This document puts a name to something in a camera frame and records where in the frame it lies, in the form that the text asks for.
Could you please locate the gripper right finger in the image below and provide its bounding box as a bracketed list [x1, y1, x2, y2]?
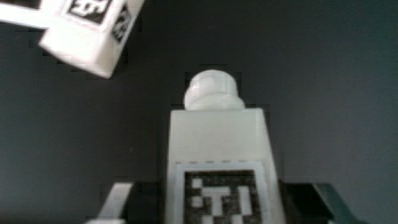
[315, 183, 368, 224]

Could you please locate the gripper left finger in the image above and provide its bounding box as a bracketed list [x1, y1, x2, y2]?
[84, 183, 134, 224]

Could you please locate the white leg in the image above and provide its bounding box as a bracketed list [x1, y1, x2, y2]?
[166, 70, 287, 224]
[38, 0, 146, 80]

